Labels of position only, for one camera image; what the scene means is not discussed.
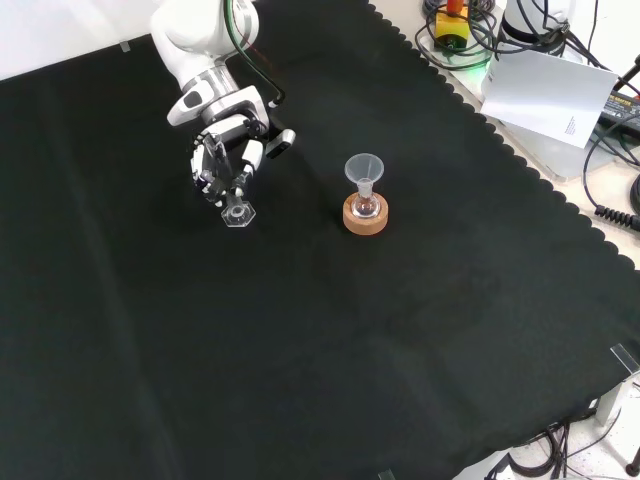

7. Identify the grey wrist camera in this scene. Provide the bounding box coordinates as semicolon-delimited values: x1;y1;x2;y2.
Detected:
264;128;297;161

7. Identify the clear plastic funnel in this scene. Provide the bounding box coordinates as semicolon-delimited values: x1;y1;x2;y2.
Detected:
344;154;385;194

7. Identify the round-bottom glass flask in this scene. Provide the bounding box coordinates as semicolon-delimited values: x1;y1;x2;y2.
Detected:
351;182;380;220

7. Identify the black cable bundle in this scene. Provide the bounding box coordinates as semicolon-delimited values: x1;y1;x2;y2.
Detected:
483;417;640;480

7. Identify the yellow stop button box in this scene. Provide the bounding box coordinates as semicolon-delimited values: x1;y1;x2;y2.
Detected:
433;0;473;52

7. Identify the black cloth bench cover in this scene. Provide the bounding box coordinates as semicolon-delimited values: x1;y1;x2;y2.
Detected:
0;0;640;480

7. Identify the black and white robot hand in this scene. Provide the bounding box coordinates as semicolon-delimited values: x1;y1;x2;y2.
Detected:
188;112;274;209

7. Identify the black power adapter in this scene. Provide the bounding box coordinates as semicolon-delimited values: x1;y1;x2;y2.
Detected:
599;91;640;127

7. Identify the white paper board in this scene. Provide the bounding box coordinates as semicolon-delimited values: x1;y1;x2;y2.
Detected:
480;49;620;150

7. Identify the pale grey base plate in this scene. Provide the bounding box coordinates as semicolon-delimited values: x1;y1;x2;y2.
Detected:
487;115;592;182

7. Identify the green and black arm cable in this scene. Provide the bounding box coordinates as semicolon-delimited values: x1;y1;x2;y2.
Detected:
223;0;287;108

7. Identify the thin black cable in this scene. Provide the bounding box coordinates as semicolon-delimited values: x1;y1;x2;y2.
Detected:
581;119;640;211

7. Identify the cork ring stand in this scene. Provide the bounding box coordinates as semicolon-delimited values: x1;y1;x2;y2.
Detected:
342;193;390;236

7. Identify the black coiled cable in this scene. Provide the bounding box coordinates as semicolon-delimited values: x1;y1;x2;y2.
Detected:
593;203;640;232

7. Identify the white metal bracket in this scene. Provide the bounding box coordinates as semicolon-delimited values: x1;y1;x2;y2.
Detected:
593;372;640;427

